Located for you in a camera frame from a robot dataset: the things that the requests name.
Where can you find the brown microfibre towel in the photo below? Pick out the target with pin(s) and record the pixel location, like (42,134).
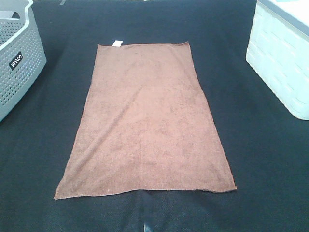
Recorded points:
(146,125)

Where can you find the white towel care label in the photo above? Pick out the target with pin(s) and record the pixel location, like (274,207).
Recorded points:
(117,43)

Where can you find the black tablecloth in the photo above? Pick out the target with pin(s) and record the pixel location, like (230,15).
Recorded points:
(267,148)

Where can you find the pale blue woven-pattern bin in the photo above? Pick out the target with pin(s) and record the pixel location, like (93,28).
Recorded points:
(278,51)

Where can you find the grey perforated plastic basket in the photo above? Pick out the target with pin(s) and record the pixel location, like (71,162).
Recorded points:
(22,57)

